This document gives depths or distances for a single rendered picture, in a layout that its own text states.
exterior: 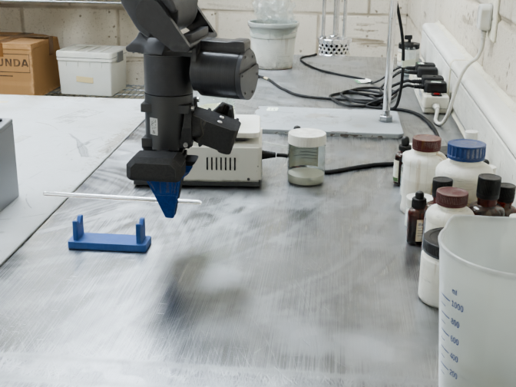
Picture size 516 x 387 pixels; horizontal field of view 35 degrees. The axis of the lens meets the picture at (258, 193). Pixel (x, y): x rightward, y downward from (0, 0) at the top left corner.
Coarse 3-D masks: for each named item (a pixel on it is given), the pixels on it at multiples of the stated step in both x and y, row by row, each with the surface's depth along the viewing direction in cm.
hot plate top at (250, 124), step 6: (240, 114) 133; (246, 114) 133; (252, 114) 133; (240, 120) 129; (246, 120) 129; (252, 120) 129; (258, 120) 129; (240, 126) 125; (246, 126) 126; (252, 126) 126; (258, 126) 126; (240, 132) 122; (246, 132) 122; (252, 132) 122; (258, 132) 122
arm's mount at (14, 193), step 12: (0, 120) 114; (0, 132) 112; (12, 132) 116; (0, 144) 112; (12, 144) 116; (0, 156) 112; (12, 156) 116; (0, 168) 112; (12, 168) 117; (0, 180) 112; (12, 180) 117; (0, 192) 113; (12, 192) 117; (0, 204) 113
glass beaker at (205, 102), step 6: (198, 96) 123; (204, 96) 122; (198, 102) 124; (204, 102) 122; (210, 102) 122; (216, 102) 122; (228, 102) 123; (234, 102) 124; (204, 108) 123; (234, 108) 124; (234, 114) 125
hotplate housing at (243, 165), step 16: (240, 144) 122; (256, 144) 122; (208, 160) 123; (224, 160) 123; (240, 160) 123; (256, 160) 123; (192, 176) 124; (208, 176) 124; (224, 176) 124; (240, 176) 124; (256, 176) 124
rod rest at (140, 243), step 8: (80, 216) 102; (72, 224) 100; (80, 224) 102; (136, 224) 100; (144, 224) 102; (80, 232) 102; (136, 232) 100; (144, 232) 102; (72, 240) 101; (80, 240) 101; (88, 240) 101; (96, 240) 101; (104, 240) 101; (112, 240) 101; (120, 240) 101; (128, 240) 101; (136, 240) 100; (144, 240) 101; (72, 248) 101; (80, 248) 101; (88, 248) 101; (96, 248) 101; (104, 248) 100; (112, 248) 100; (120, 248) 100; (128, 248) 100; (136, 248) 100; (144, 248) 100
